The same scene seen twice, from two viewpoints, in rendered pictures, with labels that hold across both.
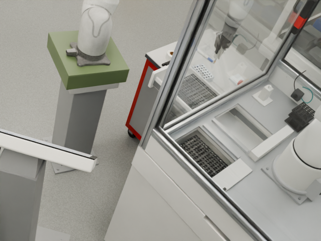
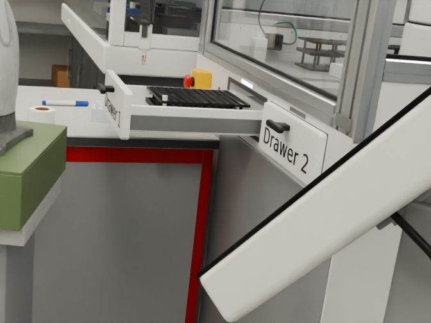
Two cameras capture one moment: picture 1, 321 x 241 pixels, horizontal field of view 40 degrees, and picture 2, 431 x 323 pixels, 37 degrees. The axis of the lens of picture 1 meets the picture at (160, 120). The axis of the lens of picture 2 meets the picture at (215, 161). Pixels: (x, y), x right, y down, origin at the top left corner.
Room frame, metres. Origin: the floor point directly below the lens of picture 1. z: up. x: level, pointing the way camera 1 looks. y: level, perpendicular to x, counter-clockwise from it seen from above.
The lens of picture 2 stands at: (0.73, 1.07, 1.21)
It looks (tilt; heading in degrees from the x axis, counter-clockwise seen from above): 16 degrees down; 310
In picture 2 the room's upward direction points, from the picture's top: 7 degrees clockwise
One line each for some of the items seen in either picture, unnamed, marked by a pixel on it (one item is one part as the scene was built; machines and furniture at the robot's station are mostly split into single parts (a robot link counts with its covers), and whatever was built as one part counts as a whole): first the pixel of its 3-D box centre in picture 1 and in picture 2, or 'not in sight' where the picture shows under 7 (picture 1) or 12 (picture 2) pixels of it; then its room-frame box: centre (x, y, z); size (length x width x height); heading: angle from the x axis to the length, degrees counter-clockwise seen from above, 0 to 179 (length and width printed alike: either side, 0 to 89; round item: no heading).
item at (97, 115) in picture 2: not in sight; (113, 113); (2.14, -0.13, 0.78); 0.12 x 0.08 x 0.04; 48
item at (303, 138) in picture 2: not in sight; (289, 141); (1.49, -0.06, 0.87); 0.29 x 0.02 x 0.11; 149
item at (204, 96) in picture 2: not in sight; (195, 107); (1.82, -0.12, 0.87); 0.22 x 0.18 x 0.06; 59
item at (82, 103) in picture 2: not in sight; (65, 102); (2.34, -0.10, 0.77); 0.14 x 0.02 x 0.02; 65
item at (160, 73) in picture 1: (169, 71); (116, 102); (1.92, 0.05, 0.87); 0.29 x 0.02 x 0.11; 149
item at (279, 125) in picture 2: not in sight; (279, 126); (1.50, -0.04, 0.91); 0.07 x 0.04 x 0.01; 149
